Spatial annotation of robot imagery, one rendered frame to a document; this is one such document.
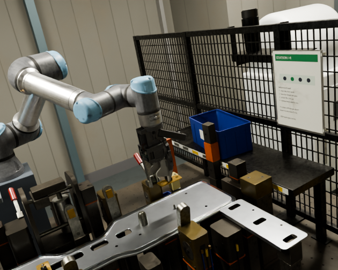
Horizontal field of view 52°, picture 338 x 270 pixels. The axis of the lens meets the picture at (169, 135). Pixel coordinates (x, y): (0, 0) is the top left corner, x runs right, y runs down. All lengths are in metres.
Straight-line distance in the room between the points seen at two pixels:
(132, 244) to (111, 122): 2.94
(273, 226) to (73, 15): 3.14
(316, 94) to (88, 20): 2.91
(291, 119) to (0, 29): 2.90
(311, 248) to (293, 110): 0.55
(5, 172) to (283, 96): 1.21
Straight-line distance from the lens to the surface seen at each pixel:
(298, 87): 1.39
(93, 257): 1.16
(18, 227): 1.30
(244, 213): 1.20
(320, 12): 3.06
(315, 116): 1.37
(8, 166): 1.67
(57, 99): 1.15
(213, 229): 1.18
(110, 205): 1.32
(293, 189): 1.26
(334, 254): 1.52
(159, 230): 1.18
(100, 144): 4.01
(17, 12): 3.73
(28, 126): 1.66
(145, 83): 1.06
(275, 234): 1.10
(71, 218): 1.26
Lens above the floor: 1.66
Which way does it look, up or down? 19 degrees down
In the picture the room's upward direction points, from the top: 11 degrees counter-clockwise
